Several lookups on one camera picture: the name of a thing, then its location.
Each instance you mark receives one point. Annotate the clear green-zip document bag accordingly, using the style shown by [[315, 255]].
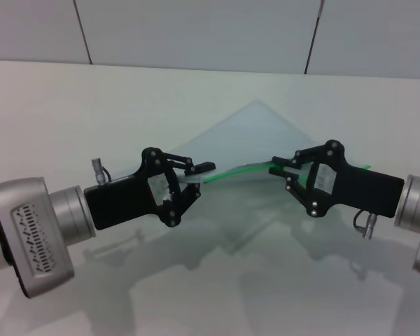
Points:
[[252, 140]]

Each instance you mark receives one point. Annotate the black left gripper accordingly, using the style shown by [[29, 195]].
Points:
[[122, 199]]

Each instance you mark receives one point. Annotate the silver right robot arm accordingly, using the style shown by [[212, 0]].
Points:
[[416, 203]]

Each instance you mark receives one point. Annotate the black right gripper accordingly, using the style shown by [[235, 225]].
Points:
[[364, 190]]

